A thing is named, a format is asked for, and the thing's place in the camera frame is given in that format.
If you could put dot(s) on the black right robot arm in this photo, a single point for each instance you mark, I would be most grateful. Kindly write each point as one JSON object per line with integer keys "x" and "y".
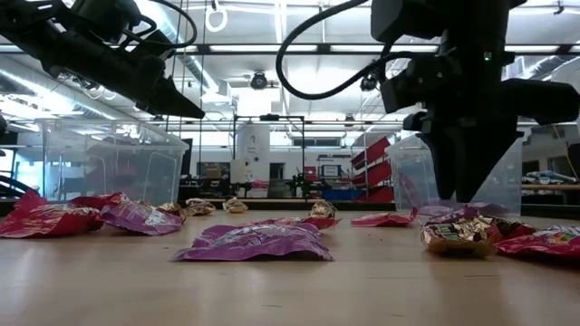
{"x": 476, "y": 27}

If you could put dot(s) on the black background robot arm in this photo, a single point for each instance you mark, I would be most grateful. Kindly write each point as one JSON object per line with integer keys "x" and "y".
{"x": 299, "y": 183}

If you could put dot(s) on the red bin shelving rack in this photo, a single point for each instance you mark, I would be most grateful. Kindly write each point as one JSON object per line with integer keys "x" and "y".
{"x": 376, "y": 174}

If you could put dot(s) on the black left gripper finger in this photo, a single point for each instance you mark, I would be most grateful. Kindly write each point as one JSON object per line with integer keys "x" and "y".
{"x": 174, "y": 108}
{"x": 170, "y": 93}

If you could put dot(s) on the blue storage bin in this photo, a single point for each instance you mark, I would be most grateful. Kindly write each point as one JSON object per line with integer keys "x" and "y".
{"x": 342, "y": 194}

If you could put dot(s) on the black ceiling camera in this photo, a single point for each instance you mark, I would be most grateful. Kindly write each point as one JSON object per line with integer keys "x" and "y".
{"x": 368, "y": 83}
{"x": 258, "y": 80}

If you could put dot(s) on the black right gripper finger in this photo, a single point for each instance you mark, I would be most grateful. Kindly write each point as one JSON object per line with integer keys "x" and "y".
{"x": 476, "y": 163}
{"x": 437, "y": 158}

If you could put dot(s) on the white vent box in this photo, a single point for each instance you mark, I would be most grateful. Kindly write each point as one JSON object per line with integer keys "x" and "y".
{"x": 516, "y": 68}

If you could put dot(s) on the wooden workbench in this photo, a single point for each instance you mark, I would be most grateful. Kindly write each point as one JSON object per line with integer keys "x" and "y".
{"x": 550, "y": 186}

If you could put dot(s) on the large clear plastic bin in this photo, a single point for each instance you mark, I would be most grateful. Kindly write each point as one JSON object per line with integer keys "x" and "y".
{"x": 572, "y": 68}

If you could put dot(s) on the black metal frame stand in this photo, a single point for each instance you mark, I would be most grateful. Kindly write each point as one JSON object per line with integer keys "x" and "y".
{"x": 234, "y": 145}

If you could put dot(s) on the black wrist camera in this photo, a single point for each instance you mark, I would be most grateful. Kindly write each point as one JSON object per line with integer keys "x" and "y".
{"x": 408, "y": 88}
{"x": 151, "y": 43}

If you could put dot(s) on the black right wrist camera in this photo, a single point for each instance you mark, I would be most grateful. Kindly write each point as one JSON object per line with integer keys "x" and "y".
{"x": 408, "y": 88}

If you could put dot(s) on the small monitor screen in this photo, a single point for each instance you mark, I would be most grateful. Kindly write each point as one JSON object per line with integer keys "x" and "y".
{"x": 330, "y": 171}

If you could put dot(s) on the white cabinet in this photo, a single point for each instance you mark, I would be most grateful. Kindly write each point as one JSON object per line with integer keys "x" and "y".
{"x": 254, "y": 145}

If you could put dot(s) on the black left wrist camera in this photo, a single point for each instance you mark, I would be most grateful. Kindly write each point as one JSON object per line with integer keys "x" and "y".
{"x": 151, "y": 43}

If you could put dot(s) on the small clear plastic bin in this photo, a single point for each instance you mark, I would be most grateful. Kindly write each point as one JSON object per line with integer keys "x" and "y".
{"x": 113, "y": 163}
{"x": 401, "y": 163}

